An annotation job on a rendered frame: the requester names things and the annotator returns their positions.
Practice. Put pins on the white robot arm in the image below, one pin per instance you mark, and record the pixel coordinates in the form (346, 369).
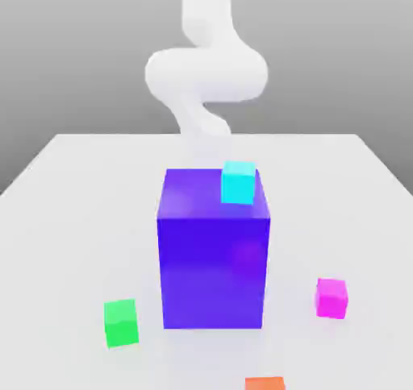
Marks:
(206, 74)

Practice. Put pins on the small cyan cube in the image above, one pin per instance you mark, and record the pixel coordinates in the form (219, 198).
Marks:
(238, 185)

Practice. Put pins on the small green cube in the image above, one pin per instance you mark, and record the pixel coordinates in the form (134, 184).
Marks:
(121, 325)

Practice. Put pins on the small magenta cube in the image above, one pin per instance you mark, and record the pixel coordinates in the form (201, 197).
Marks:
(331, 299)

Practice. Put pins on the small orange cube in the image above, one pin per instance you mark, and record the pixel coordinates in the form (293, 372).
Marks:
(265, 384)

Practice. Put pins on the large purple box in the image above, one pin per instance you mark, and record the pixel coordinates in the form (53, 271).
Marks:
(213, 267)

